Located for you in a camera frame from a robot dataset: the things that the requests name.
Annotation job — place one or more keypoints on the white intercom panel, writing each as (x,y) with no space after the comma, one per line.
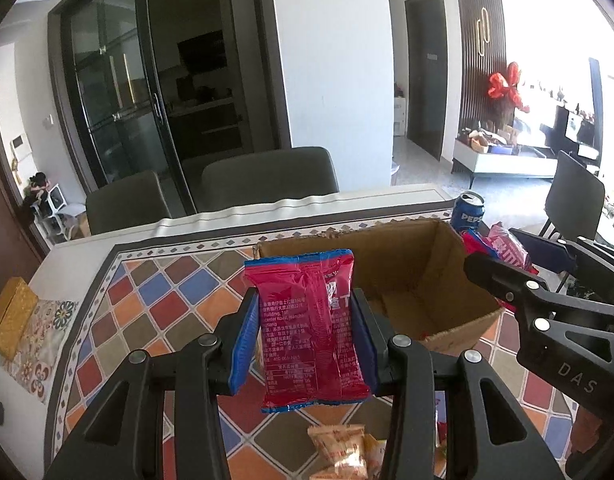
(20,143)

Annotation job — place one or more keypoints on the white small shelf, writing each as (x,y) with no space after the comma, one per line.
(57,210)

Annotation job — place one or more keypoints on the orange snack packet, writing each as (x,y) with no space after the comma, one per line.
(337,442)

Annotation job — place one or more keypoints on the cardboard box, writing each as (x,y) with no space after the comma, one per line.
(412,260)

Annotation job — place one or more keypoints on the blue soda can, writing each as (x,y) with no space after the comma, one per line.
(464,216)

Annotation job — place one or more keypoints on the yellow box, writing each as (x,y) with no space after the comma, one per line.
(9,317)

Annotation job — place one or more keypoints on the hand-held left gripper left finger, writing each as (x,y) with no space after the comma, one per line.
(241,347)

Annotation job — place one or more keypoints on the red and blue snack packet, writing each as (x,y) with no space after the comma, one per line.
(472,242)

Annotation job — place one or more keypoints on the yellow snack packet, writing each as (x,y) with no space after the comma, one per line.
(374,460)

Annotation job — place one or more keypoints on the white low cabinet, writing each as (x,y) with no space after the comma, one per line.
(502,162)

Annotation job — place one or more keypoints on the pink snack packet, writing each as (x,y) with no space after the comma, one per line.
(507,250)

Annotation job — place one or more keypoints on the black television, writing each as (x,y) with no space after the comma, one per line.
(572,127)

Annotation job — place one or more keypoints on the dark grey dining chair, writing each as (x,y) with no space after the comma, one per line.
(269,177)
(127,205)

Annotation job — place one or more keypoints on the sliding glass door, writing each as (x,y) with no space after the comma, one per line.
(117,90)

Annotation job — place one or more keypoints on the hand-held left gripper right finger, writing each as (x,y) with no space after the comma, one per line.
(365,347)

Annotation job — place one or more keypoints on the colourful diamond pattern tablecloth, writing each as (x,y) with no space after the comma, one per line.
(152,305)

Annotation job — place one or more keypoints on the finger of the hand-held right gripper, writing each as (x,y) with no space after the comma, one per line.
(507,280)
(542,250)

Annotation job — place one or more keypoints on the floral patterned cloth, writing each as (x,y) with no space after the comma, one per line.
(42,345)

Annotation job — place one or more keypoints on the dark plush toy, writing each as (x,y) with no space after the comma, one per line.
(36,185)

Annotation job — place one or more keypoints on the clutter on cabinet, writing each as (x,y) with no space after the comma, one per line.
(487,141)

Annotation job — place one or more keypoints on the black side chair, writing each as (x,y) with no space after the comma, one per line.
(574,190)

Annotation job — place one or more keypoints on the white waste bin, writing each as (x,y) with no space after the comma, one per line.
(394,172)

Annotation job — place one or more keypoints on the dark room door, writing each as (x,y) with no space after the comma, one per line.
(427,75)

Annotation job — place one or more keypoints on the red flower decoration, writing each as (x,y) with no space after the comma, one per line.
(504,85)

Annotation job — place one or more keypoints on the gold wall ornament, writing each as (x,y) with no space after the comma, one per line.
(482,30)

